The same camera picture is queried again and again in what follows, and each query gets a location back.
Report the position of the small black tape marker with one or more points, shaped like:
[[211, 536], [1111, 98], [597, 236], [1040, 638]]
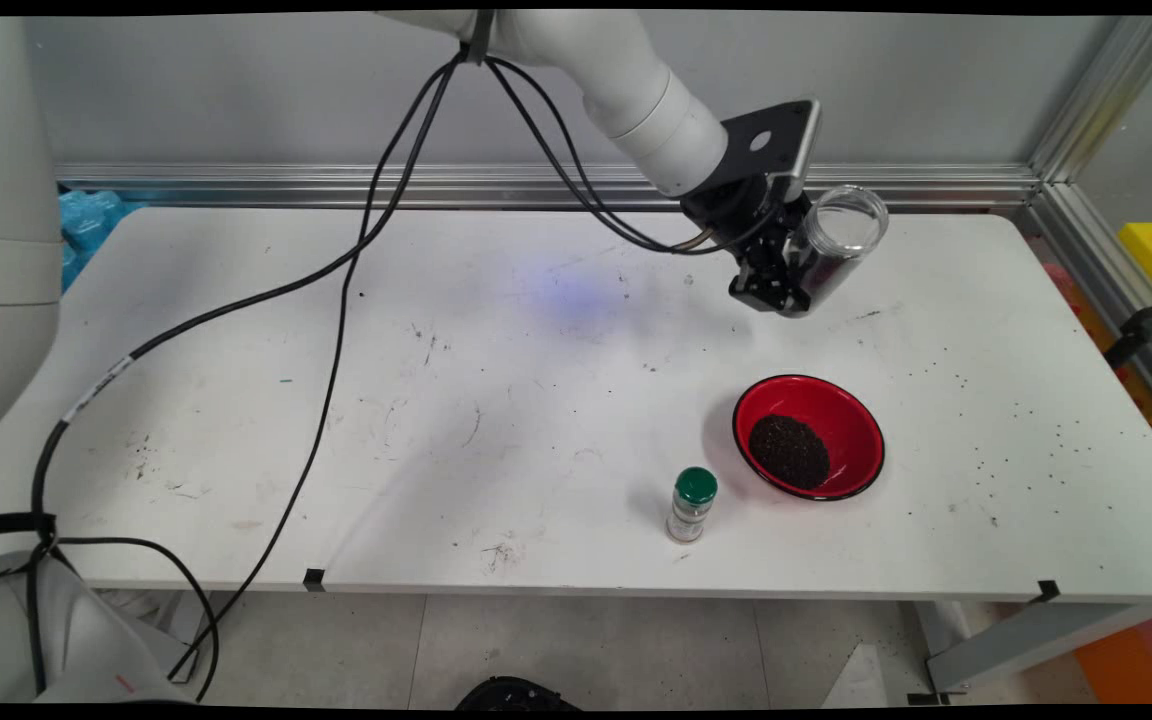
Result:
[[314, 579], [1046, 592]]

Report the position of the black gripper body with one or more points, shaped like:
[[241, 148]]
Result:
[[741, 212]]

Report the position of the orange plastic crate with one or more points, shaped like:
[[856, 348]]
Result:
[[1136, 660]]

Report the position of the pile of black grains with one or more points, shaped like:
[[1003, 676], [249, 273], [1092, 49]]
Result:
[[789, 452]]

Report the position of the clear jar with black grains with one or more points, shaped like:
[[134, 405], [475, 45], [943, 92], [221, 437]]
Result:
[[841, 235]]

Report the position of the small green-lid spice bottle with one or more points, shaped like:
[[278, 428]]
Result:
[[691, 510]]

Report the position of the short aluminium frame rail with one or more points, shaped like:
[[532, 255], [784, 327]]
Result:
[[1086, 255]]

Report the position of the aluminium frame post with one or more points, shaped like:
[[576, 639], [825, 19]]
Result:
[[1101, 95]]

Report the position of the blue plastic bag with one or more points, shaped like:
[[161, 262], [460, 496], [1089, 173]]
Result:
[[86, 225]]

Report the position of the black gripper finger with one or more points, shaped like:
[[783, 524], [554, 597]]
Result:
[[771, 280]]

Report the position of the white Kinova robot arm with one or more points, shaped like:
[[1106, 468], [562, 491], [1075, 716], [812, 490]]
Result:
[[656, 110]]

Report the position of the round black object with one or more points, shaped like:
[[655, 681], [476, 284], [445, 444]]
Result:
[[516, 693]]

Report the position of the long aluminium frame rail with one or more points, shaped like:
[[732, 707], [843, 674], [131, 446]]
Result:
[[936, 185]]

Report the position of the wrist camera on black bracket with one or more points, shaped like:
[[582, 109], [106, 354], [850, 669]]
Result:
[[761, 140]]

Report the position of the red bowl with black rim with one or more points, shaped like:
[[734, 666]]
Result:
[[851, 420]]

